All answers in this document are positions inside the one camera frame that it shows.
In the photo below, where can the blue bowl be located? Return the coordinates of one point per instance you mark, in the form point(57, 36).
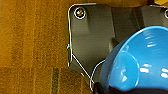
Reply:
point(140, 60)

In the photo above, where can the dark robot mobile base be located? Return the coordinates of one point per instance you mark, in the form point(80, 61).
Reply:
point(90, 36)

